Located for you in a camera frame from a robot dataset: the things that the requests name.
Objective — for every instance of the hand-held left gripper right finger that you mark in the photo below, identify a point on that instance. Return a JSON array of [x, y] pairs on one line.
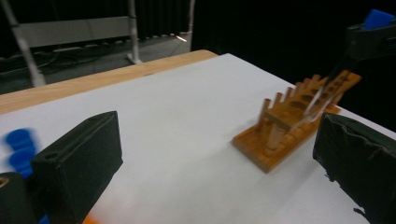
[[364, 161]]

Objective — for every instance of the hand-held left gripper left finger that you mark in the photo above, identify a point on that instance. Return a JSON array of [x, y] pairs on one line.
[[81, 165]]

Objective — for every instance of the blue-capped test tube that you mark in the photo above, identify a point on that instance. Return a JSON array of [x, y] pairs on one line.
[[379, 18], [22, 161], [18, 138], [44, 220]]

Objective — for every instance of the orange plastic tube rack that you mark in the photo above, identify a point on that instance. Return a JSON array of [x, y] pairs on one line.
[[91, 221]]

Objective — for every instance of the wooden tube rack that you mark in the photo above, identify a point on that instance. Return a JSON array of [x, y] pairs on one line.
[[264, 149]]

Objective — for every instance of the white table mat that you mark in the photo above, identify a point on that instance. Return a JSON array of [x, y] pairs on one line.
[[186, 124]]

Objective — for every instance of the grey metal stand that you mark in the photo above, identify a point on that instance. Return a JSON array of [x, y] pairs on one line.
[[77, 31]]

